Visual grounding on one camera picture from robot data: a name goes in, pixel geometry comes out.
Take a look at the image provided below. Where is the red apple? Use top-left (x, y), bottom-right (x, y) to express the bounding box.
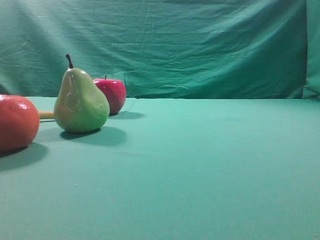
top-left (93, 75), bottom-right (127, 116)

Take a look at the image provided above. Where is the green backdrop cloth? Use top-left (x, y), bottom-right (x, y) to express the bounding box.
top-left (0, 0), bottom-right (320, 99)

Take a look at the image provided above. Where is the green pear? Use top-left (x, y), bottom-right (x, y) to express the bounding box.
top-left (53, 53), bottom-right (110, 134)

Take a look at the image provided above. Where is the yellow banana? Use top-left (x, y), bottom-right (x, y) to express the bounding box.
top-left (38, 111), bottom-right (55, 119)

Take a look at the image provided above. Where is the orange tangerine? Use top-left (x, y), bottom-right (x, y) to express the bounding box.
top-left (0, 94), bottom-right (40, 152)

